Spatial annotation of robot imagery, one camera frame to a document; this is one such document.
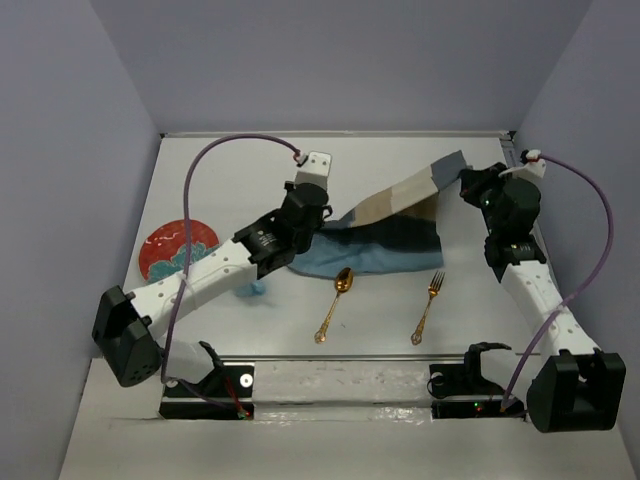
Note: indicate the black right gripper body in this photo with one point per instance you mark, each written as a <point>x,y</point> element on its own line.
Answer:
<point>485,193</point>

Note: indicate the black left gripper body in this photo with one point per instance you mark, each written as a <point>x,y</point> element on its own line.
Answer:
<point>304,244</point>

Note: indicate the striped blue beige cloth placemat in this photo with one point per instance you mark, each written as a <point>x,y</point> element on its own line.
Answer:
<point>391,231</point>

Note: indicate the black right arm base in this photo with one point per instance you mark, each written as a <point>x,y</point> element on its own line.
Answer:
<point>459,390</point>

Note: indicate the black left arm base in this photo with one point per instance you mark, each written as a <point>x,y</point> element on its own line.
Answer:
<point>224,395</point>

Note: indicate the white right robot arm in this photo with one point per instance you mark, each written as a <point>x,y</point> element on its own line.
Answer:
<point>563,379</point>

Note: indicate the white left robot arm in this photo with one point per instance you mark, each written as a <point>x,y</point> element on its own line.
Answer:
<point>132,329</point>

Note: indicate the blue white mug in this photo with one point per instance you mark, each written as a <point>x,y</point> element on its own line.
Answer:
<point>252,289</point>

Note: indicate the gold spoon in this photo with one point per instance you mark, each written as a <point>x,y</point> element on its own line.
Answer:
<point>342,283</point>

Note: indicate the gold fork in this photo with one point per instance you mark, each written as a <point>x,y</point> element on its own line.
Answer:
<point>433,291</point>

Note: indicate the red floral plate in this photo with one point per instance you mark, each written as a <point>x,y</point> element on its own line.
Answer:
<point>163,252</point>

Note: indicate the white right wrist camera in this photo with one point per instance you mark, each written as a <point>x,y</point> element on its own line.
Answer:
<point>533,166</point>

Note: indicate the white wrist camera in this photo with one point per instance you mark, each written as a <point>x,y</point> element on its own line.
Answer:
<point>314,169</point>
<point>533,166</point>

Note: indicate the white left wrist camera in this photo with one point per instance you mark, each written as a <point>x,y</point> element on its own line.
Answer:
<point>314,169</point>

